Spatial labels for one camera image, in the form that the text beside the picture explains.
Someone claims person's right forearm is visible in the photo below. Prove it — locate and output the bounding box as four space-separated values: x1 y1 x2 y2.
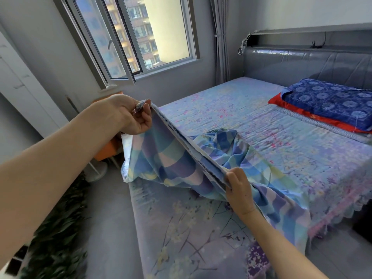
240 207 330 279

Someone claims person's right hand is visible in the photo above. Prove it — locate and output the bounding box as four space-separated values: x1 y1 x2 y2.
224 166 257 220

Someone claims white round stand base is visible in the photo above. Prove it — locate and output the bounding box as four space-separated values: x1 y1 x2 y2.
83 159 109 184

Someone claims black wall outlet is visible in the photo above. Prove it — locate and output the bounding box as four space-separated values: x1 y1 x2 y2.
12 245 29 260
2 258 19 275

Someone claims green leafy plant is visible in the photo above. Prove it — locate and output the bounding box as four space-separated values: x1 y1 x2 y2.
20 176 91 279

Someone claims white framed window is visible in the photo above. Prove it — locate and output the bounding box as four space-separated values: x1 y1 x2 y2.
51 0 201 89

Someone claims grey curtain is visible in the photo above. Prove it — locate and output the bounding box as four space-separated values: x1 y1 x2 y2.
208 0 232 85

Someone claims red blue cloth item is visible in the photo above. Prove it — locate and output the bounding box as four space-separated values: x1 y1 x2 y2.
267 77 372 135

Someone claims short black cable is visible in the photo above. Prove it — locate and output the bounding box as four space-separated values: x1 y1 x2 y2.
310 32 328 49

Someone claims clip-on bed lamp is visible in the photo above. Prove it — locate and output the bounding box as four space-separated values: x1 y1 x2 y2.
236 32 257 56

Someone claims person's left forearm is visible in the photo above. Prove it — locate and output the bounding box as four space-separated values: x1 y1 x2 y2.
0 108 127 269

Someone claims person's left hand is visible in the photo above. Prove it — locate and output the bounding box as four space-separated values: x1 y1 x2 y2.
95 93 153 136

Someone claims white bed sheet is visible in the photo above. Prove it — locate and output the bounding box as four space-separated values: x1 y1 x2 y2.
120 104 312 255

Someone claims grey padded headboard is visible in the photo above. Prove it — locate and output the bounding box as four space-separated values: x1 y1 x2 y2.
242 22 372 92

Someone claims blue floral patterned sheet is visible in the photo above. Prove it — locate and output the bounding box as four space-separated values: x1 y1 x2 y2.
127 76 372 279

